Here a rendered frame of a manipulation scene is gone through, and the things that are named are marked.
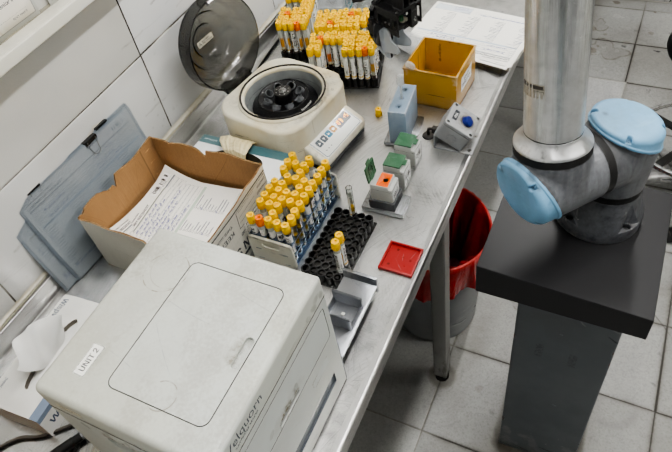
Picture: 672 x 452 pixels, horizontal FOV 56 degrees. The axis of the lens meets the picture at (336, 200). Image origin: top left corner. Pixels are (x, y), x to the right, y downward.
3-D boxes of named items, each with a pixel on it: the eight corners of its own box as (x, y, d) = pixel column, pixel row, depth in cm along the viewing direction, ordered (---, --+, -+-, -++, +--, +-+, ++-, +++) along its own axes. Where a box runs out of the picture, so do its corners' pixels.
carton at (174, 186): (219, 305, 119) (195, 257, 108) (104, 265, 130) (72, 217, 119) (280, 212, 134) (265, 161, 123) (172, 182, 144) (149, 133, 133)
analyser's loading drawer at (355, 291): (331, 388, 103) (326, 373, 99) (296, 375, 105) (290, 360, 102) (378, 290, 115) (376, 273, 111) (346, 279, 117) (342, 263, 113)
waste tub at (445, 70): (456, 112, 147) (457, 78, 140) (404, 101, 153) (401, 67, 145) (475, 79, 155) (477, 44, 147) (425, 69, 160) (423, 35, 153)
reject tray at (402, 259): (411, 278, 118) (411, 276, 117) (377, 268, 120) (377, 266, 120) (423, 251, 122) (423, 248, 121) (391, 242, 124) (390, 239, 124)
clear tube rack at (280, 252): (297, 270, 123) (291, 247, 117) (254, 257, 126) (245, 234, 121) (341, 196, 134) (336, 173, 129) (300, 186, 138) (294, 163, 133)
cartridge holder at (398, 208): (403, 219, 128) (402, 207, 125) (361, 210, 131) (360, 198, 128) (411, 200, 131) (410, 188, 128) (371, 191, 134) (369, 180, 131)
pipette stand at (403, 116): (414, 148, 141) (412, 114, 134) (384, 145, 143) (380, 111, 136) (424, 119, 147) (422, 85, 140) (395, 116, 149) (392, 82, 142)
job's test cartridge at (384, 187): (393, 210, 128) (391, 189, 123) (372, 205, 129) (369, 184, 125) (400, 196, 130) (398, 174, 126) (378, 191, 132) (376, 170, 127)
